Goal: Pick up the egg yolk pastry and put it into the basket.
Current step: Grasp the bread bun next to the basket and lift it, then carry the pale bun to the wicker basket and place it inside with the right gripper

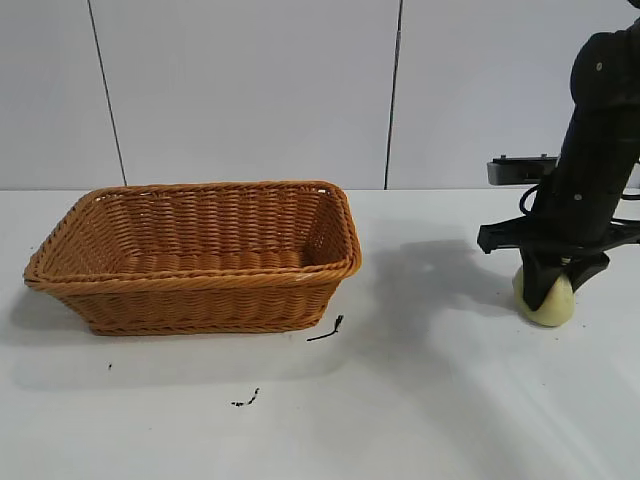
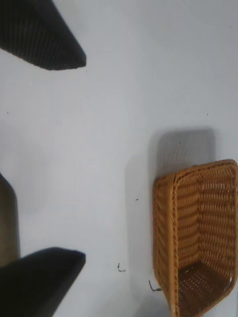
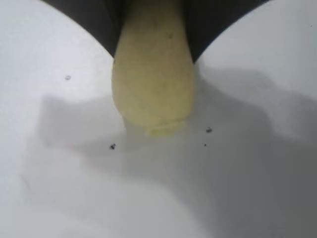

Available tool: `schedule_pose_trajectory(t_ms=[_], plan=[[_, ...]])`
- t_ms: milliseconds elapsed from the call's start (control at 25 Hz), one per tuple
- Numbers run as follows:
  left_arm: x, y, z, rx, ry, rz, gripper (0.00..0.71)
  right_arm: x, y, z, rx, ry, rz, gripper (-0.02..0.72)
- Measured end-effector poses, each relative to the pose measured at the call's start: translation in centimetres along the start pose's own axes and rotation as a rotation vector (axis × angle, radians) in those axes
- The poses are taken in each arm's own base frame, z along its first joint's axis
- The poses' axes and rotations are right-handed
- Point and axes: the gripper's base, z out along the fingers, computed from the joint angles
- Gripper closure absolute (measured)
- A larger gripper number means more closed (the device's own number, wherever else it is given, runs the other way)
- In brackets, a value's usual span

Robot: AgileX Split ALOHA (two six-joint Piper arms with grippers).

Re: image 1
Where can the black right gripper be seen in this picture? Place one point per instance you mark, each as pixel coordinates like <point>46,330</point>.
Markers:
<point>570,220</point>

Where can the pale yellow egg yolk pastry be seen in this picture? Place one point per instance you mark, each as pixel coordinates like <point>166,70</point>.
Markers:
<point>555,312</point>

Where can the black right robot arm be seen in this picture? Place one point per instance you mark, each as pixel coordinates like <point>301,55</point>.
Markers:
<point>600,100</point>

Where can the brown wicker rectangular basket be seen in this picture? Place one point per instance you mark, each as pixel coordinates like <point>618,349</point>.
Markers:
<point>200,300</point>

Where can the small black debris strip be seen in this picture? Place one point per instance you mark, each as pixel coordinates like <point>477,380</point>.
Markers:
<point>326,335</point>

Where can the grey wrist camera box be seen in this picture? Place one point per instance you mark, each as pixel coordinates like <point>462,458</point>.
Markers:
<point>515,170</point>

